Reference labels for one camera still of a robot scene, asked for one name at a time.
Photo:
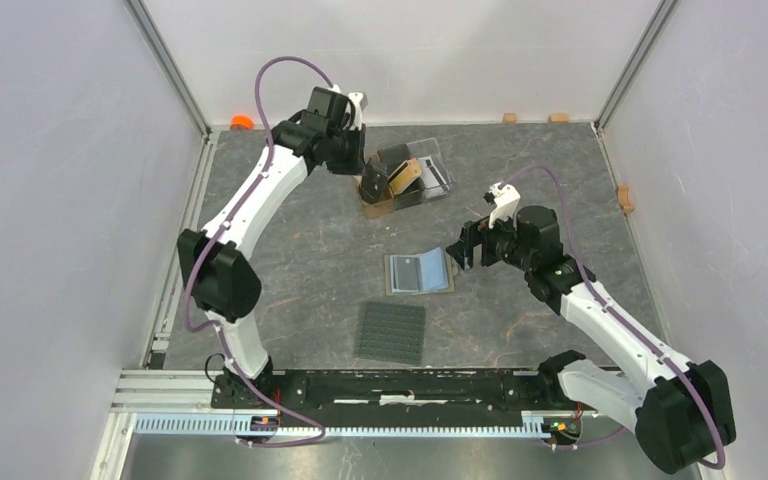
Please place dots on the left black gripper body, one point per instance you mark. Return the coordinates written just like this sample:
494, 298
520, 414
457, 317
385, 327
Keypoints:
347, 151

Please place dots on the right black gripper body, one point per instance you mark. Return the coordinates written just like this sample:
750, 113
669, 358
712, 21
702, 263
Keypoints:
499, 244

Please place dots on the grey blue card holder wallet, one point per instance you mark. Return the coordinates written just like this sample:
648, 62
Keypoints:
437, 273

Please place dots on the clear card stand tray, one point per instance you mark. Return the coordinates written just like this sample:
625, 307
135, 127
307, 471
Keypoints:
430, 147

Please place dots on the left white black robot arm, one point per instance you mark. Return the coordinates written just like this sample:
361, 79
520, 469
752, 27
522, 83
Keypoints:
216, 260

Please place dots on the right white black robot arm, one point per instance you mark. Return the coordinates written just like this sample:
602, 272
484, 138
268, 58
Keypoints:
679, 411

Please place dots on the gold card stack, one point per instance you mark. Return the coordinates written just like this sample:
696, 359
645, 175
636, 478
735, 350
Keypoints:
404, 175

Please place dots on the white striped card stack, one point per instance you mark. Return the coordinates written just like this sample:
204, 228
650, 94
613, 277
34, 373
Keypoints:
433, 180

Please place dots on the orange round cap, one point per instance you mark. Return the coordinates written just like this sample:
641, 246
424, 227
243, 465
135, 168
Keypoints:
241, 122

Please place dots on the curved wooden piece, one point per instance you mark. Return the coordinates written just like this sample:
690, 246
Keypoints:
623, 195

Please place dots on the dark grey studded baseplate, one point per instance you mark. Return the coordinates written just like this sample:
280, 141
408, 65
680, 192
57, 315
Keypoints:
391, 332

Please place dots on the right small wooden block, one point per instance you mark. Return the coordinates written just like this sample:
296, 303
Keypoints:
558, 118

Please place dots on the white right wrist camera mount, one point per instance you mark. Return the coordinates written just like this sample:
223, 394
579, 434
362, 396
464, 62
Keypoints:
504, 198

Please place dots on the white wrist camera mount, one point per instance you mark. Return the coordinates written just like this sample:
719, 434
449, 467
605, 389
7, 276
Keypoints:
357, 102
504, 198

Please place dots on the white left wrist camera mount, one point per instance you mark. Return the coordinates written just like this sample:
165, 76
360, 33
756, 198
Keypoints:
357, 102

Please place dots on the slotted cable duct strip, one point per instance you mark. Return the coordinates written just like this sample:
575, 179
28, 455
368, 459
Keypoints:
244, 425

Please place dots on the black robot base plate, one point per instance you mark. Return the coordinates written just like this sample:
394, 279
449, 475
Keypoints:
398, 398

